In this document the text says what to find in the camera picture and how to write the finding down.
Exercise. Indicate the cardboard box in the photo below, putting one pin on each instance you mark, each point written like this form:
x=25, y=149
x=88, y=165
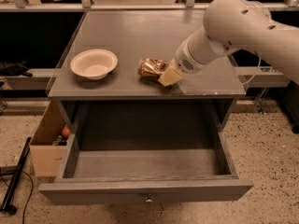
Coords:
x=47, y=146

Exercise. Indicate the open grey top drawer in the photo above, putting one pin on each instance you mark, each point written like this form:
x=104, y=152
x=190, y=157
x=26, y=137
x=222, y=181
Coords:
x=104, y=165

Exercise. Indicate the grey wooden cabinet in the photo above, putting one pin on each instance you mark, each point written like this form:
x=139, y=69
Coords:
x=134, y=103

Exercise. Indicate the orange ball in box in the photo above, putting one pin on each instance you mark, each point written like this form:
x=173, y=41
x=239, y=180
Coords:
x=65, y=132

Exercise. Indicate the white paper bowl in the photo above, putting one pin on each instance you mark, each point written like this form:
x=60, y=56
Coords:
x=94, y=64

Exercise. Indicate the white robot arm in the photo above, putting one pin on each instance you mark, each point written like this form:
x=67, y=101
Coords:
x=230, y=25

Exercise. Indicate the black bag on rail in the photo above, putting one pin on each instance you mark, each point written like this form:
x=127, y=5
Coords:
x=10, y=69

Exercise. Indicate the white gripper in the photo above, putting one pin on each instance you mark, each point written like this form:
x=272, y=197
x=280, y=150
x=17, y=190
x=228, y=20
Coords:
x=184, y=61

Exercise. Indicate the grey metal rail frame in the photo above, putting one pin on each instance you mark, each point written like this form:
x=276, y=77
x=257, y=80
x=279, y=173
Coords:
x=93, y=6

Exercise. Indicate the black stand bar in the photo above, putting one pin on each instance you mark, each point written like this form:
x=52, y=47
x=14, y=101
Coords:
x=15, y=173

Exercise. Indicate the metal drawer knob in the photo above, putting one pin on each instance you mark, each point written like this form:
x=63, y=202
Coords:
x=149, y=199

